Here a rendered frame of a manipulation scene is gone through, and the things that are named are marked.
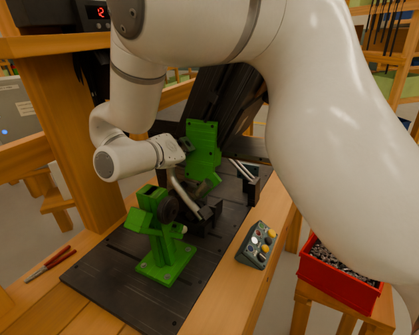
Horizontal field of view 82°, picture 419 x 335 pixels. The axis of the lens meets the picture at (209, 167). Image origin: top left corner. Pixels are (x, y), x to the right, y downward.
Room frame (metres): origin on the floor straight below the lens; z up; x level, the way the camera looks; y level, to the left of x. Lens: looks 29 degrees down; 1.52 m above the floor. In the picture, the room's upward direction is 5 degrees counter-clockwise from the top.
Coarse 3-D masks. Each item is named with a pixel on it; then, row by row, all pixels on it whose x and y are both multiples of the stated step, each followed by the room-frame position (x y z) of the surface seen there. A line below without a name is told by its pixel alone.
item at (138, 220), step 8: (136, 208) 0.48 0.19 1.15; (128, 216) 0.48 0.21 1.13; (136, 216) 0.47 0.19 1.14; (144, 216) 0.46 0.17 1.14; (128, 224) 0.46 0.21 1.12; (136, 224) 0.45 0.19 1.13; (144, 224) 0.45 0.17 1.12; (152, 224) 0.49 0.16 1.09; (168, 224) 0.53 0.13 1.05; (176, 224) 0.58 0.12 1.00; (136, 232) 0.44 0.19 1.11; (144, 232) 0.45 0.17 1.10; (152, 232) 0.47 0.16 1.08; (160, 232) 0.49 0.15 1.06; (176, 232) 0.56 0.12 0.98
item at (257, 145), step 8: (240, 136) 0.94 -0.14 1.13; (232, 144) 0.86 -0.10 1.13; (240, 144) 0.86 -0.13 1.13; (248, 144) 0.85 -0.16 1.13; (256, 144) 0.85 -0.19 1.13; (264, 144) 0.84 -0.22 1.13; (224, 152) 0.81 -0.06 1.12; (232, 152) 0.80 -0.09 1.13; (240, 152) 0.79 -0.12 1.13; (248, 152) 0.78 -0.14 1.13; (256, 152) 0.78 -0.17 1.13; (264, 152) 0.77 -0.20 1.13; (248, 160) 0.76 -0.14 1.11; (256, 160) 0.75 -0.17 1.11; (264, 160) 0.73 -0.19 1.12
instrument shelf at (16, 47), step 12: (24, 36) 0.58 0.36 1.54; (36, 36) 0.60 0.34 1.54; (48, 36) 0.62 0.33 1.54; (60, 36) 0.64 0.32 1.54; (72, 36) 0.67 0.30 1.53; (84, 36) 0.70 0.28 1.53; (96, 36) 0.73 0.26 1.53; (108, 36) 0.76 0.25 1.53; (0, 48) 0.57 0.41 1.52; (12, 48) 0.55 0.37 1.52; (24, 48) 0.57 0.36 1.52; (36, 48) 0.59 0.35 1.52; (48, 48) 0.61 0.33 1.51; (60, 48) 0.63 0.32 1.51; (72, 48) 0.66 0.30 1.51; (84, 48) 0.69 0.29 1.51; (96, 48) 0.72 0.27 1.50; (108, 48) 0.76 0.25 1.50
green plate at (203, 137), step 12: (192, 120) 0.77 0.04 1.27; (192, 132) 0.76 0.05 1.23; (204, 132) 0.74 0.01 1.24; (216, 132) 0.73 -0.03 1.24; (204, 144) 0.73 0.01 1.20; (216, 144) 0.72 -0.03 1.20; (192, 156) 0.74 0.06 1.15; (204, 156) 0.72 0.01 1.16; (216, 156) 0.74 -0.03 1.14; (192, 168) 0.73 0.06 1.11; (204, 168) 0.71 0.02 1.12
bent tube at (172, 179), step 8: (184, 144) 0.72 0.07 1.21; (192, 144) 0.75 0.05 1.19; (168, 168) 0.74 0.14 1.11; (168, 176) 0.74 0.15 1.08; (176, 184) 0.72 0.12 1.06; (176, 192) 0.71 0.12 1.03; (184, 192) 0.70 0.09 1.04; (184, 200) 0.68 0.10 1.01; (192, 200) 0.68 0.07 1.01; (192, 208) 0.66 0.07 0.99
